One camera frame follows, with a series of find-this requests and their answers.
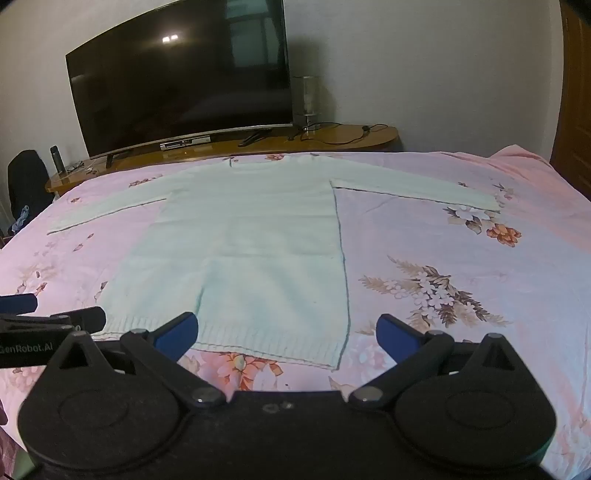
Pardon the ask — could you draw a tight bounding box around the glass table lamp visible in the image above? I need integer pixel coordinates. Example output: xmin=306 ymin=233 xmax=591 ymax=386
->
xmin=292 ymin=75 xmax=322 ymax=129

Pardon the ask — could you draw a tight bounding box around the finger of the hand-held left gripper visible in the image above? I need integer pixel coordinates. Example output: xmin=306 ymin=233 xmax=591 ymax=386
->
xmin=50 ymin=306 xmax=107 ymax=335
xmin=0 ymin=294 xmax=38 ymax=316

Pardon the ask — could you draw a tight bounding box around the black chair with clothes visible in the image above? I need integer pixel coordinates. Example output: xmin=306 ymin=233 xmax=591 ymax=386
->
xmin=7 ymin=150 xmax=56 ymax=236

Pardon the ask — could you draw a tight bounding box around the wooden television cabinet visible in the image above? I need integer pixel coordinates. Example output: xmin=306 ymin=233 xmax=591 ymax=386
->
xmin=45 ymin=124 xmax=399 ymax=195

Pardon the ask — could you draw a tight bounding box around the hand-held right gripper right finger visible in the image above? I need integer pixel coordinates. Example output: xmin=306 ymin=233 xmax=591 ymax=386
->
xmin=347 ymin=314 xmax=543 ymax=411

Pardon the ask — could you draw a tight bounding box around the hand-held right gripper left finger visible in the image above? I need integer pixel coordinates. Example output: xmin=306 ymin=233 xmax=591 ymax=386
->
xmin=44 ymin=312 xmax=227 ymax=409

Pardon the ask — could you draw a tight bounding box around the black power cable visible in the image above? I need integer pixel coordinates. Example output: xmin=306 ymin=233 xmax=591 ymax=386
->
xmin=288 ymin=122 xmax=389 ymax=145

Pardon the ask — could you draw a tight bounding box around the brown wooden door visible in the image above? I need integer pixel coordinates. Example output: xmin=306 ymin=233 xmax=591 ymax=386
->
xmin=549 ymin=0 xmax=591 ymax=199

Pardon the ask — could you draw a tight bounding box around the silver set-top box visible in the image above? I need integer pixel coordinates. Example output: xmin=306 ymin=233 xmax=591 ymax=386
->
xmin=160 ymin=135 xmax=212 ymax=151

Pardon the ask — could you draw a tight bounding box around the black curved television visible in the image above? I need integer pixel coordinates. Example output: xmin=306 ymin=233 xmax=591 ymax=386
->
xmin=65 ymin=0 xmax=294 ymax=169

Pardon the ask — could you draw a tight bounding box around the white towel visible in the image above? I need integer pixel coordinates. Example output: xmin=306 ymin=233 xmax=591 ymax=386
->
xmin=47 ymin=156 xmax=502 ymax=371

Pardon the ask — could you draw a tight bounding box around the pink floral bedsheet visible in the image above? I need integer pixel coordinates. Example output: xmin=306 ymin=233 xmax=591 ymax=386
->
xmin=0 ymin=145 xmax=591 ymax=480

